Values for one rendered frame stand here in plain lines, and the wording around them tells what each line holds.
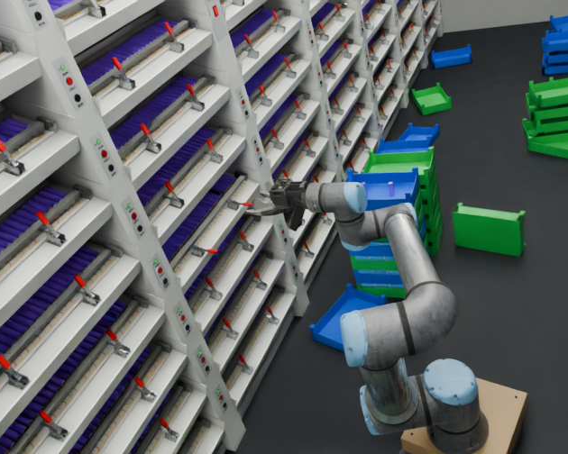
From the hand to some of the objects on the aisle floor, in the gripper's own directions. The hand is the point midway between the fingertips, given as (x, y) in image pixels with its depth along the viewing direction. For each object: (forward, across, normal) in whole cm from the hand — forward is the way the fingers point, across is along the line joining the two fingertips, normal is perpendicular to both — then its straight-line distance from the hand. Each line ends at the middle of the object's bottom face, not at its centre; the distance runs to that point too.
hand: (255, 204), depth 185 cm
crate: (-55, -88, +87) cm, 135 cm away
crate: (-5, -29, +85) cm, 90 cm away
